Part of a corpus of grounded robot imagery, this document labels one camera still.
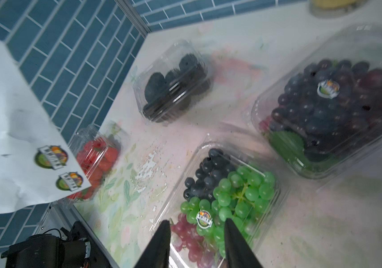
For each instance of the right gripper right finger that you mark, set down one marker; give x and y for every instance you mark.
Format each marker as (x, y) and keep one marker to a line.
(238, 254)

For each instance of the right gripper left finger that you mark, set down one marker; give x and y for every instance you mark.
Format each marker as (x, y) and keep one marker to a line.
(157, 252)

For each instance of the round fruit sticker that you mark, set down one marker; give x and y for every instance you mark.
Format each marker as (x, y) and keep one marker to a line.
(204, 219)
(328, 89)

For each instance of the white sticker sheet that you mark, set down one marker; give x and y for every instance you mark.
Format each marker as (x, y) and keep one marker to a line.
(36, 164)

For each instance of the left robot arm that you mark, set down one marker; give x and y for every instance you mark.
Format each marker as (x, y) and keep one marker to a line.
(77, 250)

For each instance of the clear box of mixed grapes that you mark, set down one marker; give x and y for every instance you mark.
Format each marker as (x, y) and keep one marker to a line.
(231, 177)

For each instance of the clear box of red berries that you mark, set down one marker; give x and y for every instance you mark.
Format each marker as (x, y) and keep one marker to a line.
(96, 153)

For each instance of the clear box of blackberries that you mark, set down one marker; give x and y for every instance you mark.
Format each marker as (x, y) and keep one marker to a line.
(175, 82)

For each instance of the clear box of dark grapes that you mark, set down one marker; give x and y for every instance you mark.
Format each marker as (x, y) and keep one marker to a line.
(318, 137)

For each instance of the yellow pen cup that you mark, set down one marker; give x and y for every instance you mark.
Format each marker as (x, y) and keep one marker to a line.
(327, 9)

